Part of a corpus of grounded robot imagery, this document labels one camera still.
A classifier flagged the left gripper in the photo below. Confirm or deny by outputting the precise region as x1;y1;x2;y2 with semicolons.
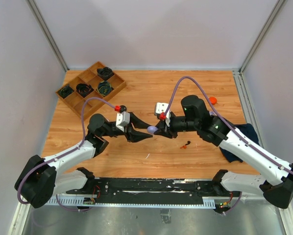
101;112;153;142

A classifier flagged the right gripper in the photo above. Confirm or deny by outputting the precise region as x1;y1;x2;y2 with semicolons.
153;113;199;138

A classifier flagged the purple earbud charging case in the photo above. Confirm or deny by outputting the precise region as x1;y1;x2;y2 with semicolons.
147;126;158;135

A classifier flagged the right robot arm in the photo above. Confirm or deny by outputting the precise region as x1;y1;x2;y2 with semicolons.
154;95;293;209

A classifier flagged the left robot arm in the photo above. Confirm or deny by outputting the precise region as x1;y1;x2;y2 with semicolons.
14;112;152;209

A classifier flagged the black charging case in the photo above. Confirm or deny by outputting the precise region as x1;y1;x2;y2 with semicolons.
119;105;127;113

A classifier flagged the orange charging case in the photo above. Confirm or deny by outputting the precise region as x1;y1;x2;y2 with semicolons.
209;97;217;105

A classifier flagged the black yellow rolled item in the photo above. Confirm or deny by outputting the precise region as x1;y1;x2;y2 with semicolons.
97;81;113;96

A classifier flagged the wooden compartment tray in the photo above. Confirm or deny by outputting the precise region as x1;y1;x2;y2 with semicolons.
56;61;126;119

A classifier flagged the black rolled item top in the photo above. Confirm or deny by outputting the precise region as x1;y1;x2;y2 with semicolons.
97;67;114;81

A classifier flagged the black red rolled item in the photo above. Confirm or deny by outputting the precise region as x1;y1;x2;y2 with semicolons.
76;83;93;97

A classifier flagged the black green rolled item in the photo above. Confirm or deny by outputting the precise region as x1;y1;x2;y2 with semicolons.
57;84;74;99

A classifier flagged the dark blue cloth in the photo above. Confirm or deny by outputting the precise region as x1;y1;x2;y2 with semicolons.
220;123;259;163

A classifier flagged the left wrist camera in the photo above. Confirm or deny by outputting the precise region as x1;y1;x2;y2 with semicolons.
116;111;130;132

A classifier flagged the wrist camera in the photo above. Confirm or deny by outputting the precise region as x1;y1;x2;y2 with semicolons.
116;111;130;132
154;102;169;113

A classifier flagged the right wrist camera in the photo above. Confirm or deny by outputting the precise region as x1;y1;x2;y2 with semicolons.
154;102;169;113

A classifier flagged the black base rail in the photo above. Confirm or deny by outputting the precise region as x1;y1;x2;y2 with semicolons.
66;178;239;206

